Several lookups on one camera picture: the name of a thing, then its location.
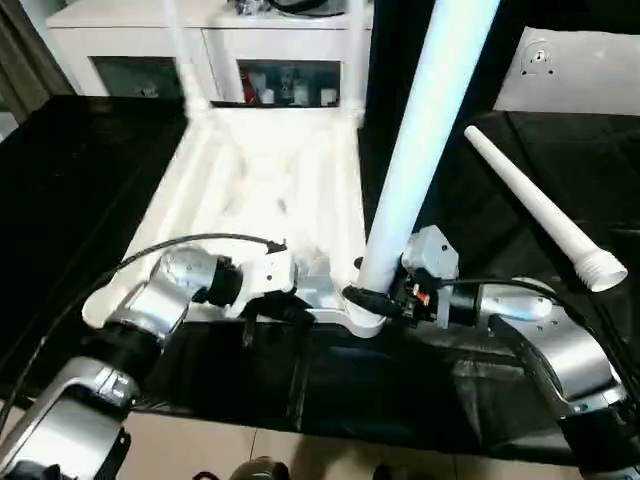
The white plastic table top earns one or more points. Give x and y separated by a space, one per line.
260 165

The white plastic table leg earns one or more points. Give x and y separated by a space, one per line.
540 205
185 60
425 125
356 50

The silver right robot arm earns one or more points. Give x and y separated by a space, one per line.
560 340

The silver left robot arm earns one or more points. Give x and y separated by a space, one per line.
160 295

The dark left robot foot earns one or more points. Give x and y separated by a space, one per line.
262 470

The dark robot foot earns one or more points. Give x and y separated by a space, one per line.
387 472
262 470

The dark right robot foot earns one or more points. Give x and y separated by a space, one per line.
387 472

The dark grey cap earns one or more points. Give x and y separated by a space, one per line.
310 6

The white panel with screw holes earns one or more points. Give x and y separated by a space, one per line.
580 75

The white glass-door cabinet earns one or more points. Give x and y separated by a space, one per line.
125 40

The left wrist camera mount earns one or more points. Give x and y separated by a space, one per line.
270 272

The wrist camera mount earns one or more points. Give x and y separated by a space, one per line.
432 250
270 272

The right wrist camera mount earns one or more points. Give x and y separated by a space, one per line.
432 250

